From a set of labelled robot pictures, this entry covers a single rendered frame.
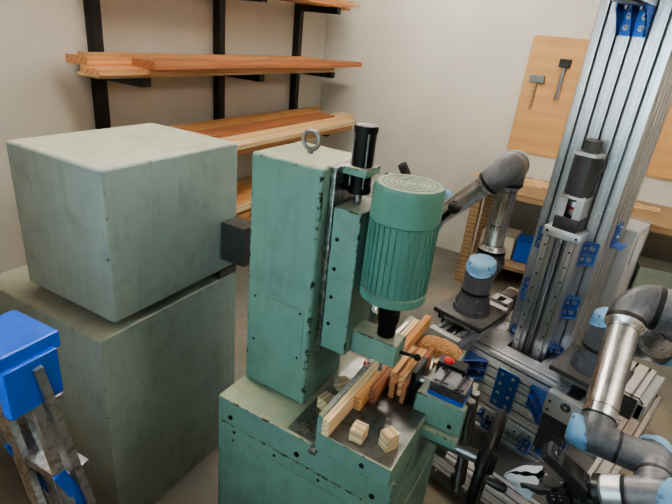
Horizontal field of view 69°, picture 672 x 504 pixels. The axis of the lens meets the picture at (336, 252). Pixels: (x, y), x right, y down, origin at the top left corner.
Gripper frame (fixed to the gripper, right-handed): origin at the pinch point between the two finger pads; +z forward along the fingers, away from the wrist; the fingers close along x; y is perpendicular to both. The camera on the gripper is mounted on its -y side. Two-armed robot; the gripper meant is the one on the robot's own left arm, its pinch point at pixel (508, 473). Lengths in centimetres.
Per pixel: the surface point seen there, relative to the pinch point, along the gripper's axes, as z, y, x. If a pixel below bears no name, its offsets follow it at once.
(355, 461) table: 28.5, -15.9, -18.2
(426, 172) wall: 156, -34, 336
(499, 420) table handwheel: 2.2, -8.5, 8.9
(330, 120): 199, -110, 280
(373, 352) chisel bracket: 29.8, -32.0, 5.6
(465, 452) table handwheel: 13.6, 0.4, 6.5
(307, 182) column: 26, -82, 1
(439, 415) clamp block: 16.5, -12.2, 5.2
